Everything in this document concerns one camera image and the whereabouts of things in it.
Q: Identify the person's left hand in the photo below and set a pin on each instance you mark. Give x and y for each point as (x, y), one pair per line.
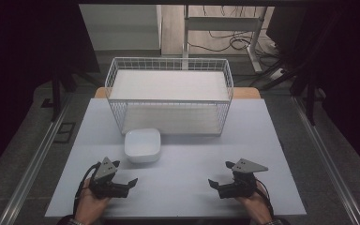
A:
(89, 206)

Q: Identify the pale table mat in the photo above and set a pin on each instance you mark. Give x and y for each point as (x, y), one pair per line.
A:
(175, 175)

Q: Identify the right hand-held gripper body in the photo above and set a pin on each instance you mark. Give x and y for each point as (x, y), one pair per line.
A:
(242, 184)

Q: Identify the person's right hand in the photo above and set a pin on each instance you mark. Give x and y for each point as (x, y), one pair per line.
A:
(256, 207)

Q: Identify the metal floor rail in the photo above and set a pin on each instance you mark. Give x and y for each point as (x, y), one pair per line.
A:
(328, 159)
(34, 162)

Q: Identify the black floor socket frame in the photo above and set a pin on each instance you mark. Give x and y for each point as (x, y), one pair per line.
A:
(65, 132)

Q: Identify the white power strip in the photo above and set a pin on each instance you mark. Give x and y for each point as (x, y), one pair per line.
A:
(276, 74)

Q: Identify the black stand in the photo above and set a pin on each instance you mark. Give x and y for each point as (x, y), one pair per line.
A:
(309, 93)
(56, 97)

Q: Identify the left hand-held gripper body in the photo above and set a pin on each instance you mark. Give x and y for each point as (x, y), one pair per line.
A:
(106, 184)

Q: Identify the black curtain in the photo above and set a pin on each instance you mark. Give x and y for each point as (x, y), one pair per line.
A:
(347, 62)
(28, 62)

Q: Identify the white square bowl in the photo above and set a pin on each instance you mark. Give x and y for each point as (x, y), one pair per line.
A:
(142, 145)

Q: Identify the white desk frame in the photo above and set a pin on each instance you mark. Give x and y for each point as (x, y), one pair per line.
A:
(223, 23)

